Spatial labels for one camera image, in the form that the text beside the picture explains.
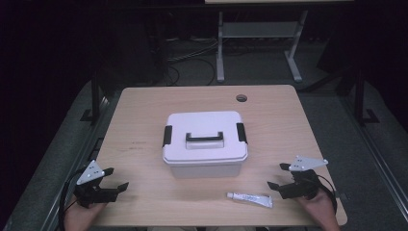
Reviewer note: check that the grey tape patch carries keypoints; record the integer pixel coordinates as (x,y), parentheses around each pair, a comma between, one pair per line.
(342,196)

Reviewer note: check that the aluminium frame rail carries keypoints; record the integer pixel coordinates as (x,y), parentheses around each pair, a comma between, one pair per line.
(73,166)
(378,154)

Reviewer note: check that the person's right hand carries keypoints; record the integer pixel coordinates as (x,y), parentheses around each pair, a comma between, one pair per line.
(322,213)

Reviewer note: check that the black metal stand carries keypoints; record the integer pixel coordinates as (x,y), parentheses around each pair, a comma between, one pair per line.
(95,96)
(360,99)

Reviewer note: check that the white ointment tube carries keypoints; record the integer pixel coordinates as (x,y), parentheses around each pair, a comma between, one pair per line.
(251,199)

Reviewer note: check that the grey metal desk frame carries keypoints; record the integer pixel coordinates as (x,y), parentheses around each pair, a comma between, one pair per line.
(258,29)

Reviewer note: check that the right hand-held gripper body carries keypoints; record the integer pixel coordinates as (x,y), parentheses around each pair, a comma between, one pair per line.
(303,186)

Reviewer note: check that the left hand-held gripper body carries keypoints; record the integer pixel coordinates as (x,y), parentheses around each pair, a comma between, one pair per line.
(93,192)

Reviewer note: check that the person's left hand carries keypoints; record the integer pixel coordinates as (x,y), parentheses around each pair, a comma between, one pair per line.
(78,218)

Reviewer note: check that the white plastic storage box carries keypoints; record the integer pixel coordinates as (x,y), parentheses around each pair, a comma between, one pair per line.
(205,170)

